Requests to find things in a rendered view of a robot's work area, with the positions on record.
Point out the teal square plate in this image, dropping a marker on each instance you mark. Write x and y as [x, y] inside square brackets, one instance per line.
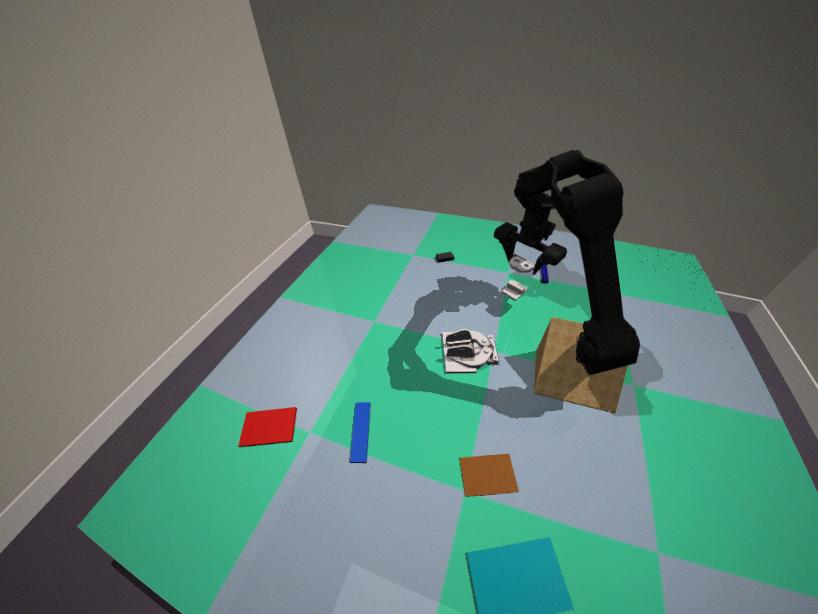
[522, 578]

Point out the red flat square plate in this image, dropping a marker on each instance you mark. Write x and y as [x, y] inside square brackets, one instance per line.
[268, 427]

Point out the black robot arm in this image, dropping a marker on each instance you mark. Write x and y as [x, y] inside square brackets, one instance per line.
[591, 210]

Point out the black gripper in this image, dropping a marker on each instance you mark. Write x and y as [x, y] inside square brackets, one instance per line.
[532, 235]

